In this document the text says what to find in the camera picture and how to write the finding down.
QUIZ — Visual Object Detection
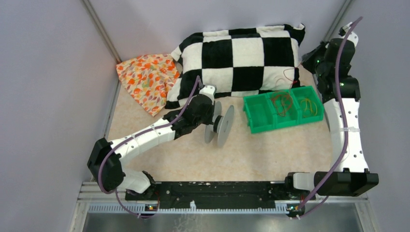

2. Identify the black white checkered pillow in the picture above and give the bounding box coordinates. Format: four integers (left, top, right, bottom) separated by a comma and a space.
165, 24, 306, 109

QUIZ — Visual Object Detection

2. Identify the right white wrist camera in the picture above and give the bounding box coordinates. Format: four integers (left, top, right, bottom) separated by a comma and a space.
338, 22, 359, 47

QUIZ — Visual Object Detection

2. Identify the yellow wire coil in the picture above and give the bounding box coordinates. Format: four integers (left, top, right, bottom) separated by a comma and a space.
299, 97, 318, 118

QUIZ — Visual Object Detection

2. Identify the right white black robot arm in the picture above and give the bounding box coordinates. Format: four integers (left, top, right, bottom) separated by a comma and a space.
302, 36, 379, 197

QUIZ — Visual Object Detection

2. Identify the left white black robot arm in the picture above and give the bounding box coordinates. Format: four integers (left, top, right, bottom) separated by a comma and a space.
87, 94, 221, 200

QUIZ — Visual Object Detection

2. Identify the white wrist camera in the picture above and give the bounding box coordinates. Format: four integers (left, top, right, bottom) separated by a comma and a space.
338, 22, 359, 47
199, 85, 217, 101

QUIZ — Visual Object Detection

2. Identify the red wire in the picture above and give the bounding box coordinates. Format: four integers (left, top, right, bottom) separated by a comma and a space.
270, 62, 303, 117

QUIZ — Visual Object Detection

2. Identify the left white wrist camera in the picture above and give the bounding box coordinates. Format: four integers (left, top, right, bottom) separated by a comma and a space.
199, 85, 217, 101

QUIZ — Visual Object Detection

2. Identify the orange floral cloth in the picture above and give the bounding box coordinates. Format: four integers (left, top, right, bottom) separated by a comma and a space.
116, 54, 180, 116

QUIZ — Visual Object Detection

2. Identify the grey perforated cable spool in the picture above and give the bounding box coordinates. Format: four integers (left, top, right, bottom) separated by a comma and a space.
204, 101, 234, 147

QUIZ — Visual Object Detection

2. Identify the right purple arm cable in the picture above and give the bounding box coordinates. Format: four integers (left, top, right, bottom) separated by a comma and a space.
293, 16, 363, 219

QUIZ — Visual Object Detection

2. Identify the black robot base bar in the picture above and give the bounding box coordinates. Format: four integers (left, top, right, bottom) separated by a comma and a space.
125, 181, 309, 209

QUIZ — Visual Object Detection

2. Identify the grey slotted cable duct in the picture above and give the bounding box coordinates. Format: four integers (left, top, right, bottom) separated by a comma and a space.
88, 203, 289, 214

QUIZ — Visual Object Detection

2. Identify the green plastic compartment bin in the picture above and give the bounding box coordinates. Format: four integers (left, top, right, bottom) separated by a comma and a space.
243, 86, 324, 133

